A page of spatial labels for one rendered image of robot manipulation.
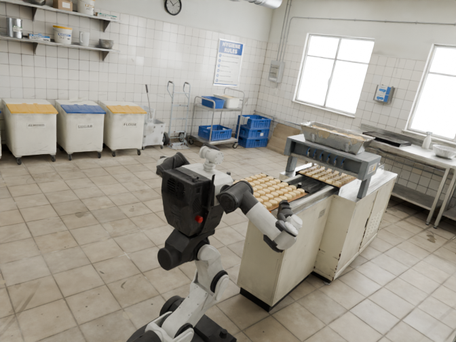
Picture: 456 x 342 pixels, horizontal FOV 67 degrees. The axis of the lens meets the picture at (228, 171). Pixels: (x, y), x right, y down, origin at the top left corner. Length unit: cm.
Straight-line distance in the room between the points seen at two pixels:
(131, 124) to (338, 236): 365
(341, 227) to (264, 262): 77
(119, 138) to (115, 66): 119
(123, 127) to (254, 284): 353
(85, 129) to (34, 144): 67
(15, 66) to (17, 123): 91
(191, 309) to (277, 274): 75
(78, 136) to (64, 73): 100
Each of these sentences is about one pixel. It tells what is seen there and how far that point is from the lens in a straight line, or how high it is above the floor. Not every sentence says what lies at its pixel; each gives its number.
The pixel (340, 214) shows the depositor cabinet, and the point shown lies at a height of 69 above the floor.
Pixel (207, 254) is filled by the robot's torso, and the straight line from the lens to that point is 186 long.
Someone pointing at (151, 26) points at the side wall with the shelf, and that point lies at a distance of 626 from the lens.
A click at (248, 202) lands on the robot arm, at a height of 119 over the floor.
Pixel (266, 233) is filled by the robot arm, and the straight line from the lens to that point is 155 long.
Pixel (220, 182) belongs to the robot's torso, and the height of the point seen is 122.
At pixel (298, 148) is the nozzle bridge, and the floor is 109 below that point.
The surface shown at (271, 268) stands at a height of 39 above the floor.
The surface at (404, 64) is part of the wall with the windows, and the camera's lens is 624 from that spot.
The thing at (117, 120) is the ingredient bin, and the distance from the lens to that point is 546.
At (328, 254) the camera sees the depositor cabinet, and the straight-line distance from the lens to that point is 315.
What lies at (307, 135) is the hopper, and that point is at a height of 123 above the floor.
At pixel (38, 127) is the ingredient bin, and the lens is 514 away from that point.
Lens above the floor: 181
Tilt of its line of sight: 19 degrees down
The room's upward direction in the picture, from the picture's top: 9 degrees clockwise
